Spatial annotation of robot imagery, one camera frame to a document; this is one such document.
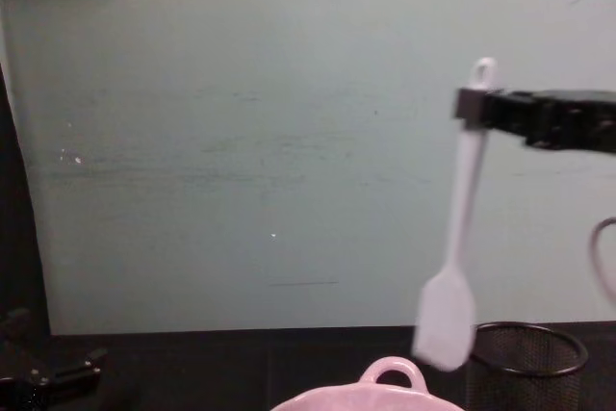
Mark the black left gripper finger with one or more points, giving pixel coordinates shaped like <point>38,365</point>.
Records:
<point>14,334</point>
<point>77,365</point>

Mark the black table cloth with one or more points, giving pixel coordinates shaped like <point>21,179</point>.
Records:
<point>216,372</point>

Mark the pink ceramic pot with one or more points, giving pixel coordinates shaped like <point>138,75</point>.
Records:
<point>366,396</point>

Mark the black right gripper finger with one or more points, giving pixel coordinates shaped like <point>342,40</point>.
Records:
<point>522,99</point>
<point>469,105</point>

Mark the white silicone spatula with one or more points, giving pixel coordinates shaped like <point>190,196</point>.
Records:
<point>445,319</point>

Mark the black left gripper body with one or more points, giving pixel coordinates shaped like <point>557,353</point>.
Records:
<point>26,389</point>

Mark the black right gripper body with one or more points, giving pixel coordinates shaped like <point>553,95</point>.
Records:
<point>577,117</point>

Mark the black hanging cloth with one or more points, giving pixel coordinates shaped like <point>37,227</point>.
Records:
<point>17,213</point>

